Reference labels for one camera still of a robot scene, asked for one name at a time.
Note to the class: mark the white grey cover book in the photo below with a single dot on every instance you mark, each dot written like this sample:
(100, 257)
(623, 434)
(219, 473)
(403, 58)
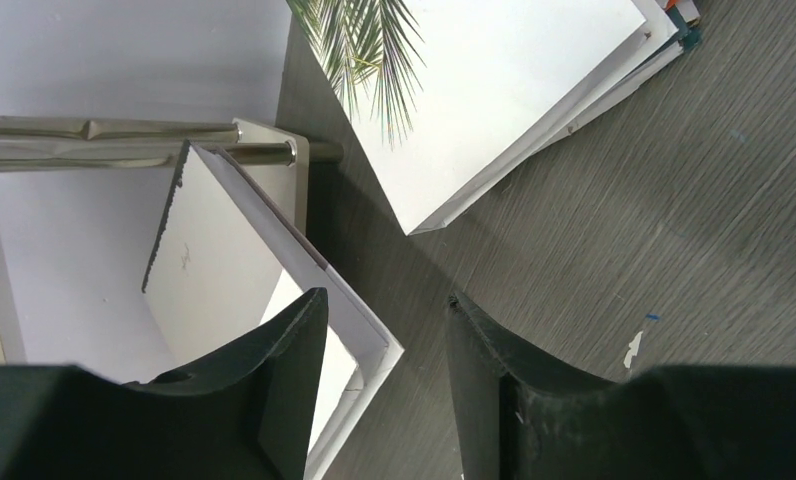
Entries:
(226, 260)

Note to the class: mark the stack of remaining books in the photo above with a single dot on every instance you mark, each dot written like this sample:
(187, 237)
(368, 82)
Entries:
(643, 66)

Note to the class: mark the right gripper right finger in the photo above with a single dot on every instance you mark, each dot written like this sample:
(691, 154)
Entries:
(522, 413)

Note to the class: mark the white two-tier shelf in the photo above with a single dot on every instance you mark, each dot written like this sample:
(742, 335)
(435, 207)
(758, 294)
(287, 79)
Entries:
(80, 208)

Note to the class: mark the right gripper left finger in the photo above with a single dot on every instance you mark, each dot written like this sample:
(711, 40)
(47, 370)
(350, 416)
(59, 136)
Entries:
(243, 411)

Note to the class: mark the palm leaf cover book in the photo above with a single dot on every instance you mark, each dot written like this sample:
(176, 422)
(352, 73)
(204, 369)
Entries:
(447, 97)

